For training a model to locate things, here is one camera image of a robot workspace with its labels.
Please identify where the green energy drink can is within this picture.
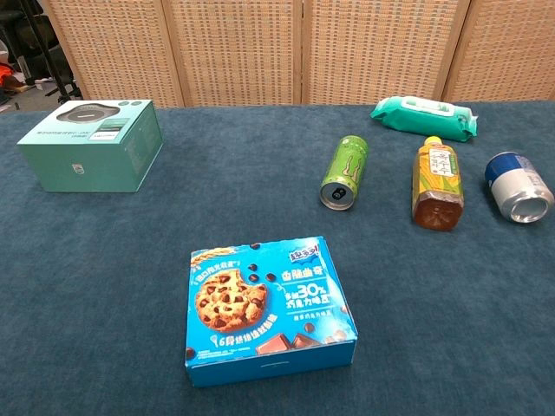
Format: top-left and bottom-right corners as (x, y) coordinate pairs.
(319, 134), (370, 211)

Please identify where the blue chocolate cookie box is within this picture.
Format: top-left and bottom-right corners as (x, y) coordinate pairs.
(185, 236), (360, 388)

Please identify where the blue table cloth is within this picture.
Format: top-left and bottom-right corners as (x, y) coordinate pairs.
(0, 101), (555, 416)

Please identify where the yellow label tea bottle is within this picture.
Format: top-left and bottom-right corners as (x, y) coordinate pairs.
(411, 135), (465, 232)

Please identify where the wooden rattan folding screen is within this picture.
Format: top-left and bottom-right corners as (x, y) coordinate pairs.
(39, 0), (555, 108)

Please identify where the green wet wipes pack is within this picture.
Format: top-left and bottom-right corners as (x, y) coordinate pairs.
(369, 96), (479, 143)

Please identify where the teal electronics product box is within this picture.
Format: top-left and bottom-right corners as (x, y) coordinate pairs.
(16, 100), (164, 193)

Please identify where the blue and silver can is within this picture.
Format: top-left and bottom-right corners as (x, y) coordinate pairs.
(484, 151), (555, 224)

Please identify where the black tripod stand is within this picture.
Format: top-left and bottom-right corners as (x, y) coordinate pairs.
(16, 0), (83, 104)

